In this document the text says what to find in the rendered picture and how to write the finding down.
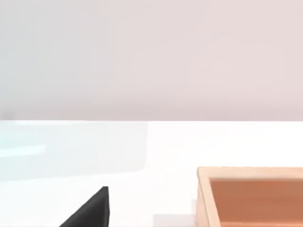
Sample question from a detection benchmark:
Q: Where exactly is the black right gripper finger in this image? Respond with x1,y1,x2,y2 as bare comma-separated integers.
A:
59,186,110,227

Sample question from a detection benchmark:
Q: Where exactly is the shallow salmon-coloured box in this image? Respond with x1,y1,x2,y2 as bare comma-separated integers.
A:
196,166,303,227

